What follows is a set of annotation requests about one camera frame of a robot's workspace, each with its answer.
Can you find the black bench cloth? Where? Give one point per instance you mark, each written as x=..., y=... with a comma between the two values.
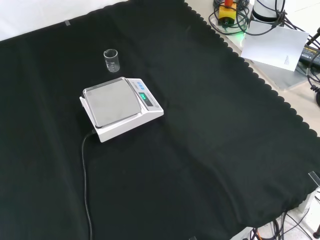
x=175, y=150

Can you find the white electronic balance steel pan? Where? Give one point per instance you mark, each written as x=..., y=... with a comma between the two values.
x=117, y=105

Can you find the yellow stop button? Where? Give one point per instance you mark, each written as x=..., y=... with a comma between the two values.
x=226, y=13

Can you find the white paper sheet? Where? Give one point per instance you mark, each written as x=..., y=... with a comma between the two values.
x=272, y=47

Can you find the grey tape strip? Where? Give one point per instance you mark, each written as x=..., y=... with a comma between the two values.
x=67, y=23

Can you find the black power adapter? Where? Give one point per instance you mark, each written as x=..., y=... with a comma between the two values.
x=310, y=56

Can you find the black tripod leg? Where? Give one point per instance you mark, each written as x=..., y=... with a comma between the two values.
x=315, y=36

